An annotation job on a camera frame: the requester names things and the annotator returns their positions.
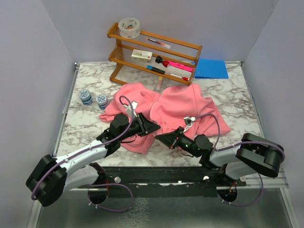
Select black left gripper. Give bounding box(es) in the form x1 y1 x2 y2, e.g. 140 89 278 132
119 113 161 142

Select blue black marker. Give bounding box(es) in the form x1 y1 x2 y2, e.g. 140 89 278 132
146 65 165 75

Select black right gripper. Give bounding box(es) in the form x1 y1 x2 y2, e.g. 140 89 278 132
156 125 200 158

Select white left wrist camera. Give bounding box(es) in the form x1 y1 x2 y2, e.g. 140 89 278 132
124 101 138 119

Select pink highlighter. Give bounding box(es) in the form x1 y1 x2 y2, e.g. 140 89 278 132
169 61 193 73

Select clear tape roll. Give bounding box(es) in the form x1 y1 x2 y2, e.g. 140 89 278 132
118 18 141 39

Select wooden three-tier shelf rack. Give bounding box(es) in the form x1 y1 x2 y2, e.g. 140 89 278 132
107 23 202 86

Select white staples box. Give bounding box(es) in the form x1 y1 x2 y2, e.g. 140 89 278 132
131 49 152 63

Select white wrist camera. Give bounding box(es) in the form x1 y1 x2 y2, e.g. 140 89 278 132
183 116 196 133
124 101 138 119

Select red clear pen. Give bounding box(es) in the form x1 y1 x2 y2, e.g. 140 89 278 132
146 38 171 49

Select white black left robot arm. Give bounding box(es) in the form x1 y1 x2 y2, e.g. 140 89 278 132
26 113 160 207

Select black metal base rail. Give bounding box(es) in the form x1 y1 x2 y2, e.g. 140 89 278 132
90 162 234 198

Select blue folder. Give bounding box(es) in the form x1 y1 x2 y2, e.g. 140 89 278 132
194 58 229 79

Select white red pen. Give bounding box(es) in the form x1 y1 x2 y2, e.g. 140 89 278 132
168 73 189 81

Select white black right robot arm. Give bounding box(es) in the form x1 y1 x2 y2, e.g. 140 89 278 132
155 127 285 186

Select yellow pink glue stick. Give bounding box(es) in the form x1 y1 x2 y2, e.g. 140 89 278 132
155 76 163 91

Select blue white paint jar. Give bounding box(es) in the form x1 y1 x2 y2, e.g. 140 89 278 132
78 90 93 105
96 94 109 110

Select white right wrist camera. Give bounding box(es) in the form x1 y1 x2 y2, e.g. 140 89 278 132
183 116 196 133

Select pink zip jacket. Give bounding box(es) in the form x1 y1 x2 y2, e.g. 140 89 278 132
99 83 230 139

